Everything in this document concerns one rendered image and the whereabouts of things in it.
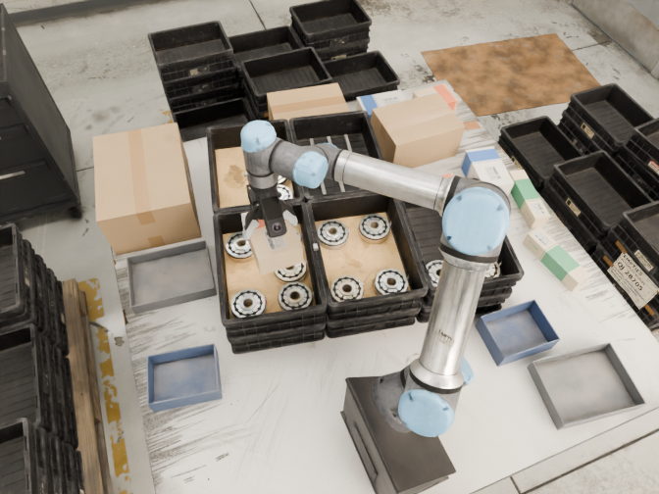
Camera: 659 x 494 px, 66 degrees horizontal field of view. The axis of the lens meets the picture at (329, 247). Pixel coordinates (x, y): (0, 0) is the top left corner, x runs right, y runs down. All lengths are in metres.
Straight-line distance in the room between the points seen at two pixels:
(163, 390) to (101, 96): 2.50
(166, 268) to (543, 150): 2.08
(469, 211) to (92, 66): 3.40
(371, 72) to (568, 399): 2.08
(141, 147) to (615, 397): 1.76
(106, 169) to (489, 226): 1.36
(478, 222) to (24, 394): 1.73
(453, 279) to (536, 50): 3.36
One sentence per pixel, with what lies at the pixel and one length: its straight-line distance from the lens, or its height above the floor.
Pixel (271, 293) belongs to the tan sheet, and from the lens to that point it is 1.57.
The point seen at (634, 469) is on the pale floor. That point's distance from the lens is 2.59.
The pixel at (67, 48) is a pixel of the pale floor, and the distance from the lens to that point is 4.28.
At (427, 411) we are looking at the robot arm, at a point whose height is 1.15.
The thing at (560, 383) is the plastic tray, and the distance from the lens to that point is 1.75.
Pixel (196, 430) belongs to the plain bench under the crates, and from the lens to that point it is 1.58.
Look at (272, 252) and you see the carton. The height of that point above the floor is 1.12.
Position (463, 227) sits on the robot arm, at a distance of 0.96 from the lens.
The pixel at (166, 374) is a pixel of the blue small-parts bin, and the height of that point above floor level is 0.70.
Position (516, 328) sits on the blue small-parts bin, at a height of 0.70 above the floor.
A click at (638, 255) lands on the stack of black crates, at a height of 0.51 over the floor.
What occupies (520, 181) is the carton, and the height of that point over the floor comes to 0.76.
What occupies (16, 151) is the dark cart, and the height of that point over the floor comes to 0.54.
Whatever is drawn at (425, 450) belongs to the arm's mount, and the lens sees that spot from 1.39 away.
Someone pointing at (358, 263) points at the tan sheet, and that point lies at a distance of 1.63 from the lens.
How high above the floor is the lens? 2.20
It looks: 55 degrees down
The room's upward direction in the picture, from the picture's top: 2 degrees clockwise
